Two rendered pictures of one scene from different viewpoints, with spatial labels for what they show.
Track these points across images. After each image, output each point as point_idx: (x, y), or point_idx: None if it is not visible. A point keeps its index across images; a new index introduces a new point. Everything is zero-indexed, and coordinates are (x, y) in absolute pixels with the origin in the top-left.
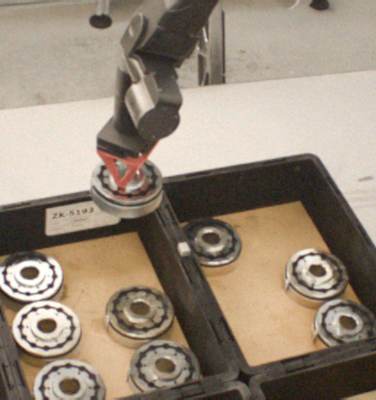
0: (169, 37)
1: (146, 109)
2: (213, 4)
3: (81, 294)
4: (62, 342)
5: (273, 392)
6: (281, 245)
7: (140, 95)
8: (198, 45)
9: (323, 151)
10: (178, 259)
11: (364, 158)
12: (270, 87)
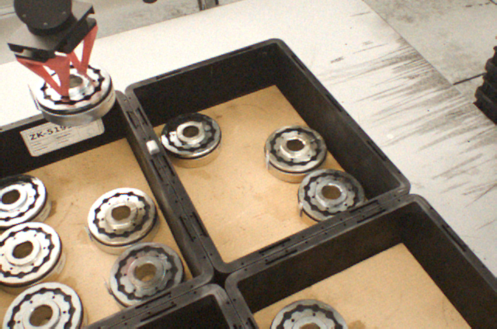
0: None
1: None
2: None
3: (70, 207)
4: (39, 264)
5: (258, 285)
6: (261, 126)
7: None
8: None
9: (298, 44)
10: (147, 158)
11: (334, 43)
12: (250, 4)
